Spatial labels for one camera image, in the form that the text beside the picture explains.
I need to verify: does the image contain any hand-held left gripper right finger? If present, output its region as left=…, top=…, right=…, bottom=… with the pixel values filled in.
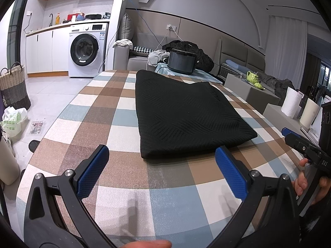
left=215, top=145, right=301, bottom=248

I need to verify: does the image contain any black jacket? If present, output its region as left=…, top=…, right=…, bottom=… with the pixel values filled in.
left=162, top=41, right=215, bottom=73

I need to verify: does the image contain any white base cabinet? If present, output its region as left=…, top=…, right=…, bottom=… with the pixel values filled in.
left=26, top=22, right=71, bottom=74

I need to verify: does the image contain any black knit sweater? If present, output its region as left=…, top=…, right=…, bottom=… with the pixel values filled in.
left=136, top=70, right=258, bottom=160

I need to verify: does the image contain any dark grey garment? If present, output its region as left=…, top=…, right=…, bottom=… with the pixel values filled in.
left=256, top=72, right=295, bottom=99

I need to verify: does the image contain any blue pillow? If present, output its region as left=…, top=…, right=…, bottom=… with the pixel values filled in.
left=225, top=59, right=247, bottom=74

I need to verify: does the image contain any light blue cloth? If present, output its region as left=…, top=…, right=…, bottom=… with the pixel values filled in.
left=155, top=62, right=223, bottom=84

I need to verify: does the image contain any white green plastic bag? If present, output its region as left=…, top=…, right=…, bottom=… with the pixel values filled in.
left=0, top=106, right=28, bottom=138

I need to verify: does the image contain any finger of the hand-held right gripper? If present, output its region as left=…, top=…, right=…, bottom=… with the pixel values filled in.
left=281, top=127, right=321, bottom=159

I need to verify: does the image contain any checked tablecloth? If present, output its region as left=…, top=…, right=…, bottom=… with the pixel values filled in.
left=16, top=69, right=311, bottom=248

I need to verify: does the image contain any white washing machine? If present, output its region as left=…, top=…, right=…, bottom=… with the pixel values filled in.
left=68, top=23, right=109, bottom=78

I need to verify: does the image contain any person's right hand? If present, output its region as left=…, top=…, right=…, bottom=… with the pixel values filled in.
left=292, top=158, right=331, bottom=206

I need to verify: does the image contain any black rice cooker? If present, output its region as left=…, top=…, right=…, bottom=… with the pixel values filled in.
left=168, top=49, right=196, bottom=74

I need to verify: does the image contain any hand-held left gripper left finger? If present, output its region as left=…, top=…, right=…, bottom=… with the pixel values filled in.
left=23, top=145, right=117, bottom=248

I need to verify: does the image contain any grey sofa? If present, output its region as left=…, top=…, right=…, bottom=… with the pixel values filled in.
left=114, top=13, right=295, bottom=101

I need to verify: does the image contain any tall grey cushion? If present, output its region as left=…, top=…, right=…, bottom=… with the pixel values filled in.
left=118, top=13, right=133, bottom=42

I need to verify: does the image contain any beige bin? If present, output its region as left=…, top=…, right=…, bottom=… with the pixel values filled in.
left=0, top=137, right=20, bottom=185

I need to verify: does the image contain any white cloth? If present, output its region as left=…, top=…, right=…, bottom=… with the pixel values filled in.
left=112, top=39, right=133, bottom=48

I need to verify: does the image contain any houndstooth cushion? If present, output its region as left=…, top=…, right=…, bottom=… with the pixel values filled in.
left=132, top=46, right=154, bottom=56

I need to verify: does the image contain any woven laundry basket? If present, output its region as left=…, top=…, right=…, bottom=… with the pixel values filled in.
left=0, top=62, right=31, bottom=111

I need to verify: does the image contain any person's left hand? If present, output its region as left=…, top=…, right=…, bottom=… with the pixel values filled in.
left=121, top=239, right=172, bottom=248

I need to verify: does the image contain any grey box table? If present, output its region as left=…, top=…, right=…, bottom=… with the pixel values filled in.
left=224, top=73, right=281, bottom=106

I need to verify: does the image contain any printed leaflet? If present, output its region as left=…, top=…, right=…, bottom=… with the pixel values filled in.
left=29, top=121, right=45, bottom=135

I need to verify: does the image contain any white paper towel roll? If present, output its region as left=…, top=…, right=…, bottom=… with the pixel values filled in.
left=281, top=86, right=303, bottom=118

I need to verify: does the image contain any grey white garment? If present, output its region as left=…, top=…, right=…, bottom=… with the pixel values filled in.
left=148, top=50, right=170, bottom=66

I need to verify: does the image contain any white curtain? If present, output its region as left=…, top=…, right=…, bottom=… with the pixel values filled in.
left=269, top=15, right=308, bottom=88

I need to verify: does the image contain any green teapot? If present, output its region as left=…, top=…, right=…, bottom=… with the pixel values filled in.
left=246, top=70, right=265, bottom=89

